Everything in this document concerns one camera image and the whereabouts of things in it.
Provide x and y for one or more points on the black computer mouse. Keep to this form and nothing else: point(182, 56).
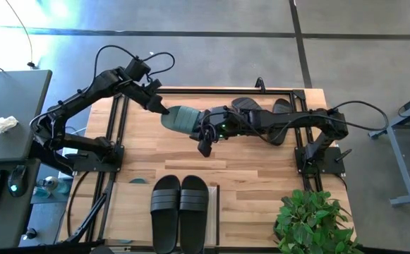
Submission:
point(17, 181)

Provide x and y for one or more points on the white crumpled tissue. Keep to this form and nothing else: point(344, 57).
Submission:
point(3, 125)

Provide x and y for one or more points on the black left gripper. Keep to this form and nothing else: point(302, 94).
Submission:
point(143, 91)

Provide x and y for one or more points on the white power strip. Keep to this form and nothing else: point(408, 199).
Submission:
point(70, 151)

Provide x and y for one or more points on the green rubber slide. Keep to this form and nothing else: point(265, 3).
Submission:
point(181, 118)
point(138, 181)

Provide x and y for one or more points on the black metal table frame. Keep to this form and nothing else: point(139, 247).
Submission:
point(226, 91)

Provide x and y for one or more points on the silver metal bar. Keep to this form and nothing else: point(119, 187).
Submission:
point(121, 249)

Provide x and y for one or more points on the green leafy potted plant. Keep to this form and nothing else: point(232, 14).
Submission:
point(307, 222)

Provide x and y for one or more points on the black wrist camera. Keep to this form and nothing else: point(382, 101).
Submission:
point(137, 69)
point(204, 148)

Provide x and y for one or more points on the clear teal water bottle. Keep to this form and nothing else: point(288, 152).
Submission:
point(51, 182)

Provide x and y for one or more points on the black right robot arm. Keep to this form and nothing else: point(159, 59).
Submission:
point(296, 120)

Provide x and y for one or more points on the wooden shelf with black frame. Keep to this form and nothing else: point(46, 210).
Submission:
point(130, 215)

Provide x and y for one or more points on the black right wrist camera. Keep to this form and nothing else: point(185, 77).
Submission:
point(204, 148)

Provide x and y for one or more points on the black desk support bar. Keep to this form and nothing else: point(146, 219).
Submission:
point(44, 158)

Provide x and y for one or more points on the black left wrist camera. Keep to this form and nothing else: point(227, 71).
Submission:
point(137, 69)

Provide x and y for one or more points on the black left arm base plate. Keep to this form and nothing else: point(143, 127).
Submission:
point(91, 166)

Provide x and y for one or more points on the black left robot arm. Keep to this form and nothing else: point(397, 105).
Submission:
point(84, 93)

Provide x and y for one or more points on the grey metal table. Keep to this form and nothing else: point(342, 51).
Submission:
point(400, 158)

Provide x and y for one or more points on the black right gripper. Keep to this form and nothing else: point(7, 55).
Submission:
point(224, 120)

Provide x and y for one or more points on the dark grey desk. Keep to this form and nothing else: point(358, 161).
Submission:
point(14, 225)

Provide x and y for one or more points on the black round knob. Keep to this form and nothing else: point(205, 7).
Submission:
point(31, 233)

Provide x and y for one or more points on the black diagonal support pole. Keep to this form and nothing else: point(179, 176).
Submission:
point(88, 218)

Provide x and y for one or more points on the black rubber slide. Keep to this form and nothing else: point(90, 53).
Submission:
point(283, 105)
point(193, 225)
point(245, 103)
point(165, 225)

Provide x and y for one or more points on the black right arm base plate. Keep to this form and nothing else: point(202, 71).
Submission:
point(328, 166)

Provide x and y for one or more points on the black frame clamp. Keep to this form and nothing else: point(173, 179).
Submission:
point(260, 84)

